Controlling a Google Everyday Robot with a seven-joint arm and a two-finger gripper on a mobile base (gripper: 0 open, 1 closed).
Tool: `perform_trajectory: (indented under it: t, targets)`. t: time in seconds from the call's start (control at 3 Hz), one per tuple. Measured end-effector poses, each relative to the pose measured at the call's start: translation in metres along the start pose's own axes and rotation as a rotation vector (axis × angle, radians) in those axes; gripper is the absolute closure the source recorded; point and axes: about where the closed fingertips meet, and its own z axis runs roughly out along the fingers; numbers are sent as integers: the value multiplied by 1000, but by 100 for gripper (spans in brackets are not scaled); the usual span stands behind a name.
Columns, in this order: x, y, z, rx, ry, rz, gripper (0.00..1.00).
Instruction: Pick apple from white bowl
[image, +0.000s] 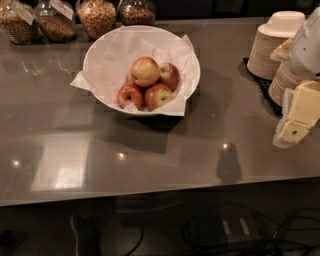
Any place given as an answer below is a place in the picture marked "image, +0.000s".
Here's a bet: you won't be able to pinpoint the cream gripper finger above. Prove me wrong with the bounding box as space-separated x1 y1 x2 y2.
273 81 320 148
270 38 293 62

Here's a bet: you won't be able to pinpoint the red yellow apple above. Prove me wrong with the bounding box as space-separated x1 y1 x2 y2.
130 56 160 87

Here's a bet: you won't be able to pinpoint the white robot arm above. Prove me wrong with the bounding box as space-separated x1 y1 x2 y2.
270 7 320 148

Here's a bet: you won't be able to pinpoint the right rear red apple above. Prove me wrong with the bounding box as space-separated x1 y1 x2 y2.
159 62 180 91

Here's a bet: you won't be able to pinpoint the front right red apple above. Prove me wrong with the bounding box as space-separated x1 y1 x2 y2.
144 84 173 111

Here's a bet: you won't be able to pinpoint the white ceramic bowl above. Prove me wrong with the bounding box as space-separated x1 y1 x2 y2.
82 25 202 117

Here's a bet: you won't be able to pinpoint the front left red apple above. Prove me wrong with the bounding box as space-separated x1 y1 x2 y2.
117 83 144 110

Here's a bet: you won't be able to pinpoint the front stack paper bowls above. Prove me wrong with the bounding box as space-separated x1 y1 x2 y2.
268 62 302 106

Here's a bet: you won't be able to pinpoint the stack paper bowls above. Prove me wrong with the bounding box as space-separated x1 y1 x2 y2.
268 62 302 106
247 11 305 80

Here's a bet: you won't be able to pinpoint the rear stack paper bowls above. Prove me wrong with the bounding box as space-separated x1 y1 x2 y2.
247 11 305 80

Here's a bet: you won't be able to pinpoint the black mat under bowls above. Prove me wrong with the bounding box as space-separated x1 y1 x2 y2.
247 69 282 118

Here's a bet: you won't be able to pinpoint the black box under table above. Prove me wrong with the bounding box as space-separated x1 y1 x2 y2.
195 208 262 248

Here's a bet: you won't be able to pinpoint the glass cereal jar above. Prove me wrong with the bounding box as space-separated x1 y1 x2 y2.
34 0 76 43
0 0 39 44
118 0 156 26
77 0 116 40

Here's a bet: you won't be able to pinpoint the white paper liner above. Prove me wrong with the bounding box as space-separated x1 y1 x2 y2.
69 25 196 118

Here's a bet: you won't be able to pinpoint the leftmost glass cereal jar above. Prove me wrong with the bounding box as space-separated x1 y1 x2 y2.
0 0 39 44

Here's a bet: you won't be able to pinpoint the black cables on floor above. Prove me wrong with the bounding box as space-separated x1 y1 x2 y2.
181 203 320 256

